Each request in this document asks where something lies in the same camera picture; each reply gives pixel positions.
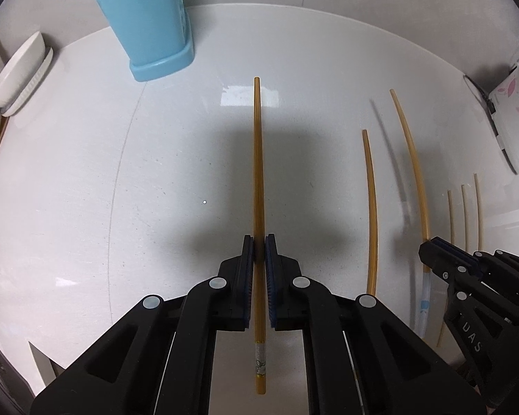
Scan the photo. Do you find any white ribbed plate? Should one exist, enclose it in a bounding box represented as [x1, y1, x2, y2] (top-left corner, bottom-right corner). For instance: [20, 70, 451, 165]
[0, 47, 55, 118]

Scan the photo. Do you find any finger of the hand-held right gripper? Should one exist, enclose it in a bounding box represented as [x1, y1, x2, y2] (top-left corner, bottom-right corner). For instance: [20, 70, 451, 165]
[476, 248, 519, 289]
[419, 237, 482, 289]

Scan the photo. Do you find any white flowered rice cooker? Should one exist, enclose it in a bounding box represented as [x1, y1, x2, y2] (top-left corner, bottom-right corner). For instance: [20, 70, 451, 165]
[486, 64, 519, 176]

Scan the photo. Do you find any black power cord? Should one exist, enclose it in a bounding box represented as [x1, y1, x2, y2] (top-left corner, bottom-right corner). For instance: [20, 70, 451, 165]
[463, 73, 499, 118]

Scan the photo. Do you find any large white bowl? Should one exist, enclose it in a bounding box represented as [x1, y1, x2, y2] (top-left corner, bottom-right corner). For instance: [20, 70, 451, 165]
[0, 30, 45, 107]

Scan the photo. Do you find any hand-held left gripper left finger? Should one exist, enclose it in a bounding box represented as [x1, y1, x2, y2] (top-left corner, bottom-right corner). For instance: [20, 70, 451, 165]
[29, 234, 256, 415]

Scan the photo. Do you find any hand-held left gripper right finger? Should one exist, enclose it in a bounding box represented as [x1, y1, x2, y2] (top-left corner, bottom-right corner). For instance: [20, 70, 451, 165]
[265, 233, 488, 415]

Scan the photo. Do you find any blue plastic utensil holder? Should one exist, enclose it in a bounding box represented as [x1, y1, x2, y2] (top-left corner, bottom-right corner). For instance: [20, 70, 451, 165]
[91, 0, 195, 83]

